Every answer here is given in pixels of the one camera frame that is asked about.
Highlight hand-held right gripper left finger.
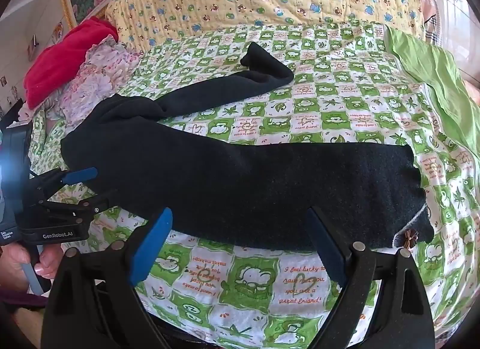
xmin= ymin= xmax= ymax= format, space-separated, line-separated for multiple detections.
xmin=43 ymin=207 xmax=174 ymax=349

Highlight plaid cloth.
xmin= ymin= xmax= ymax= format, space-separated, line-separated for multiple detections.
xmin=425 ymin=11 xmax=444 ymax=47

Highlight pink pillow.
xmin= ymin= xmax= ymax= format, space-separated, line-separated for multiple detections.
xmin=414 ymin=0 xmax=437 ymax=35

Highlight person's left hand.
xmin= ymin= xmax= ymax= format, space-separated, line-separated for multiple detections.
xmin=0 ymin=247 xmax=62 ymax=297

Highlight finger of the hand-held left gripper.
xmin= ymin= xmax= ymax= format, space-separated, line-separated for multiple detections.
xmin=37 ymin=189 xmax=119 ymax=222
xmin=28 ymin=167 xmax=99 ymax=197

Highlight person's purple clothing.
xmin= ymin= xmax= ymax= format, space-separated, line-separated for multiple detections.
xmin=0 ymin=292 xmax=46 ymax=310

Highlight pink floral cloth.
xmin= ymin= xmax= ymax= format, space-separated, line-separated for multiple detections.
xmin=45 ymin=41 xmax=145 ymax=128

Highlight red cloth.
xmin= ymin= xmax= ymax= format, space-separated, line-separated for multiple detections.
xmin=24 ymin=17 xmax=119 ymax=107

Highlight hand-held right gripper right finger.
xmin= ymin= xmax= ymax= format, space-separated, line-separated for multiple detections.
xmin=305 ymin=206 xmax=437 ymax=349

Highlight black pants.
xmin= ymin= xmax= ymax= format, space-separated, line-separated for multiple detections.
xmin=60 ymin=42 xmax=436 ymax=252

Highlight green checkered bedsheet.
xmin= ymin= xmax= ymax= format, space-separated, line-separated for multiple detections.
xmin=30 ymin=21 xmax=480 ymax=349

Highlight light green cloth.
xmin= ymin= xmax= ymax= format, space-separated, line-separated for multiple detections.
xmin=384 ymin=26 xmax=480 ymax=162

